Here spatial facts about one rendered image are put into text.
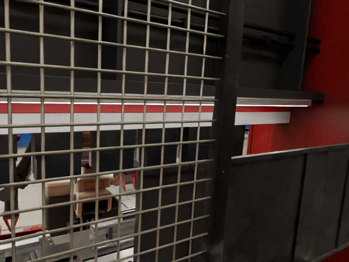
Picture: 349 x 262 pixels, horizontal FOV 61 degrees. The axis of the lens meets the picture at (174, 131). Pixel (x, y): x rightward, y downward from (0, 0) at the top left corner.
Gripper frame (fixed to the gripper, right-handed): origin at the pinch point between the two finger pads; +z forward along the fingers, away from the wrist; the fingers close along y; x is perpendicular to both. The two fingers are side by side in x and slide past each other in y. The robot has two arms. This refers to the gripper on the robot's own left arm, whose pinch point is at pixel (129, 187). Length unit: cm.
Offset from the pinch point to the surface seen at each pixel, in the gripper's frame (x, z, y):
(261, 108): -39, -25, 61
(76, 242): -2.4, 18.6, -27.5
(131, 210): -14.9, 11.0, -7.9
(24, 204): 269, -35, -14
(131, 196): -4.2, 4.6, -1.8
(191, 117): -36.5, -21.0, 16.9
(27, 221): 227, -10, -17
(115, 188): 7.0, -1.4, -4.5
